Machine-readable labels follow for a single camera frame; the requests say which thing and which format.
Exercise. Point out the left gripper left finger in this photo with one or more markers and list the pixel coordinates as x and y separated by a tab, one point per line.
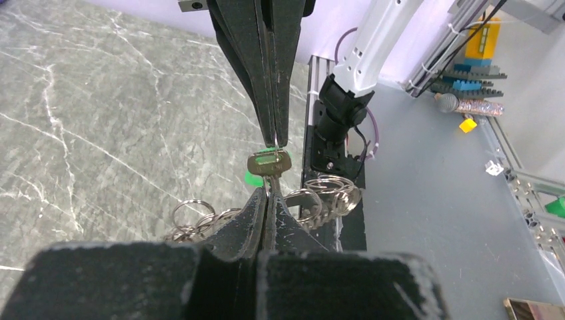
211	279

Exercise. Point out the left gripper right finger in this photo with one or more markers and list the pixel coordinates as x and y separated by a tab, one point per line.
350	285

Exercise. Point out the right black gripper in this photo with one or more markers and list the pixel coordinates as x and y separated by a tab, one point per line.
237	31

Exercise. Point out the metal disc with keyrings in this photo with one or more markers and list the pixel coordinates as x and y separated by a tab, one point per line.
309	203

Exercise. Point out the key with green tag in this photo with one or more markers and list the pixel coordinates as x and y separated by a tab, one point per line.
265	167

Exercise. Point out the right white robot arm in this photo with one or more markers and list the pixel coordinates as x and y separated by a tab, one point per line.
347	90

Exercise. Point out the glitter silver microphone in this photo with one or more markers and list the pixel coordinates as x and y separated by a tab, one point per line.
449	103

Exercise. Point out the toy brick tower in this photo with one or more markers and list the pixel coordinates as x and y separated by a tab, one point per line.
471	73

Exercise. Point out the small yellow cube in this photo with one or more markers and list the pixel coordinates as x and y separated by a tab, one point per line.
467	125

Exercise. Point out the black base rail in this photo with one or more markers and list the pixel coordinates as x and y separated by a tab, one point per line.
319	157

